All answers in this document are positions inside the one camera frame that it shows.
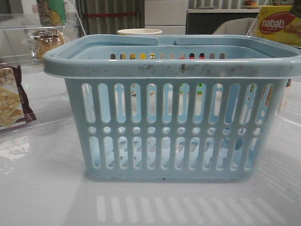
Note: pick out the packaged bread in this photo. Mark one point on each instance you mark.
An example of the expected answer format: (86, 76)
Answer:
(42, 41)

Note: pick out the light blue plastic basket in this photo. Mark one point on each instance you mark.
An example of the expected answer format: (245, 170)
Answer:
(181, 107)

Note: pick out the cream paper cup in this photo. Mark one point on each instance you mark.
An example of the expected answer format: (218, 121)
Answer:
(140, 31)

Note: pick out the white drawer cabinet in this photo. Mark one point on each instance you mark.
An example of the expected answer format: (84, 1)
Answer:
(169, 16)

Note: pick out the clear acrylic shelf left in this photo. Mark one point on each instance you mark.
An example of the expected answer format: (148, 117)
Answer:
(20, 17)

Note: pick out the clear acrylic shelf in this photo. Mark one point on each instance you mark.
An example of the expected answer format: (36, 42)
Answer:
(20, 17)
(290, 109)

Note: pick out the beige chair back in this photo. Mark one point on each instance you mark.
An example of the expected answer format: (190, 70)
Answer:
(237, 27)

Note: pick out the brown cracker snack package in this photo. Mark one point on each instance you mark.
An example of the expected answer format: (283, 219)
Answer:
(15, 110)

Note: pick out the green cartoon snack package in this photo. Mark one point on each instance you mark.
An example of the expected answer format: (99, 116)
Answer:
(51, 12)

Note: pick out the yellow nabati wafer box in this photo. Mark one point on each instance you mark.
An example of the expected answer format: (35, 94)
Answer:
(279, 24)

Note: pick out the clear acrylic shelf right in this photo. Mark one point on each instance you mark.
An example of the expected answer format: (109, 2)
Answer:
(290, 109)

